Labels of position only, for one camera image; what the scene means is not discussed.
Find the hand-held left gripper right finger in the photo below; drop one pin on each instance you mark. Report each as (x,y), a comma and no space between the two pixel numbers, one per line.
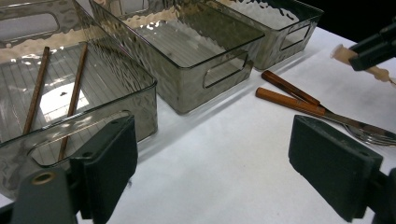
(333,161)

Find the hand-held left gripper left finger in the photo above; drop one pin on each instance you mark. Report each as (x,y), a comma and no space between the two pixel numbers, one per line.
(106,165)

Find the smoky clear plastic bin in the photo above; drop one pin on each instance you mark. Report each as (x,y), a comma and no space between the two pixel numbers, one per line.
(118,81)
(274,28)
(193,43)

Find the brown wooden chopstick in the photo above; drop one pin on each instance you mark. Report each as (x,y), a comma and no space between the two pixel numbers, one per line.
(35,90)
(74,96)

